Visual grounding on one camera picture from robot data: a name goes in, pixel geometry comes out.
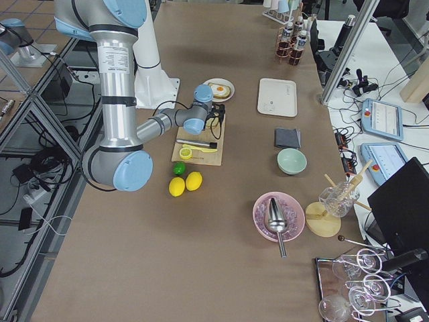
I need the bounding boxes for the black monitor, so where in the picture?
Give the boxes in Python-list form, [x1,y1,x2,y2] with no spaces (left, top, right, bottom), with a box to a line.
[367,157,428,255]

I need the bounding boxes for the fried egg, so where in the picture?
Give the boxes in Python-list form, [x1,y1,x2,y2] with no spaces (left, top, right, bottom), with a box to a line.
[210,84,230,97]

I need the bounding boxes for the yellow lemon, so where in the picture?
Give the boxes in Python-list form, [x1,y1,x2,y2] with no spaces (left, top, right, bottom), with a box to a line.
[185,171,203,191]
[168,176,186,197]

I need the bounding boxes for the copper wire bottle rack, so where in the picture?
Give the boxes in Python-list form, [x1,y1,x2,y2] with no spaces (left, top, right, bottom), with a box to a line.
[275,15,307,66]

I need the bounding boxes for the blue teach pendant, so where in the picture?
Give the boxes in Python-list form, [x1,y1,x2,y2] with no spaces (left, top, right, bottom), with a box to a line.
[360,142,408,186]
[361,99,404,142]

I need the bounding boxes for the tea bottle white cap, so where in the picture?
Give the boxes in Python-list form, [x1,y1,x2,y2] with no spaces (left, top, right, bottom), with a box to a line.
[278,21,294,57]

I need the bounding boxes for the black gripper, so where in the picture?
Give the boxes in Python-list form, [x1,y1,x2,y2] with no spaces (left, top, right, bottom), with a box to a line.
[205,103,225,129]

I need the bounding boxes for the metal scoop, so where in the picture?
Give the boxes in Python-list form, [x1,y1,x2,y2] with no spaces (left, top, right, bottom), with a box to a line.
[264,197,288,258]

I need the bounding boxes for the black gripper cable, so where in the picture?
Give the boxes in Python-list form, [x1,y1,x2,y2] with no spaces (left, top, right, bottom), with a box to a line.
[154,99,225,141]

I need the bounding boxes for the glass mug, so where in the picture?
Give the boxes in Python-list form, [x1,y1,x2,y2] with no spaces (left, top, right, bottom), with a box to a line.
[319,182,360,218]

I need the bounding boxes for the green bowl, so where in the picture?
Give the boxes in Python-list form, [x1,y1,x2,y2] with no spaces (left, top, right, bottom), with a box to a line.
[277,148,307,175]

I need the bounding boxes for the cream rabbit tray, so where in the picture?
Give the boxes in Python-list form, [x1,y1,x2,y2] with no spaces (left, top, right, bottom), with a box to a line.
[257,78,298,117]

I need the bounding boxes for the wine glass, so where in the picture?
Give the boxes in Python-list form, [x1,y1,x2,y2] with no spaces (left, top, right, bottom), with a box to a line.
[345,274,391,303]
[318,286,401,321]
[332,248,382,280]

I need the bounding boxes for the green lime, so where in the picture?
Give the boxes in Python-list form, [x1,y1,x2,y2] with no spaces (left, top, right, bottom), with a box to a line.
[173,162,186,176]

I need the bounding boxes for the white round plate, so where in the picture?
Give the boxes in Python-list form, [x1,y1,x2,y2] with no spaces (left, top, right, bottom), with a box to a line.
[203,78,235,103]

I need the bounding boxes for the black glass tray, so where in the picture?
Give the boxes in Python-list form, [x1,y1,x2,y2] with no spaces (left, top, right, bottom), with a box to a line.
[315,258,390,321]

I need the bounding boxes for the half lemon slice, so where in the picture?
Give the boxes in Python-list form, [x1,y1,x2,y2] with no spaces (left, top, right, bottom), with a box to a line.
[179,147,192,160]

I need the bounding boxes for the aluminium frame post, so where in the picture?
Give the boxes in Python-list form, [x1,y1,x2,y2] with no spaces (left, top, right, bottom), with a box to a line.
[320,0,379,105]

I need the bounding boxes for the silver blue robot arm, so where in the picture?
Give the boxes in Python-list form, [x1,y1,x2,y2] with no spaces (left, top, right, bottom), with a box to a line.
[54,1,213,191]

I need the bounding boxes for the wooden mug stand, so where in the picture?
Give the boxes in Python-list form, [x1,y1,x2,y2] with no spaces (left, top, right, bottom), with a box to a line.
[305,160,371,237]

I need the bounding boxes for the grey folded cloth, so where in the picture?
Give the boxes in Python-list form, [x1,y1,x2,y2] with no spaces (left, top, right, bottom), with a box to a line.
[274,127,301,149]

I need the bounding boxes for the wooden cutting board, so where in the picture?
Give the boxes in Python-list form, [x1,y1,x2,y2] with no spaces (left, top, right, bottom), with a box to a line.
[171,123,225,166]

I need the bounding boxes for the pink bowl with ice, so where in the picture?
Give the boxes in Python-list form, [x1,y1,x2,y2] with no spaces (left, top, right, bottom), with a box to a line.
[253,192,305,242]

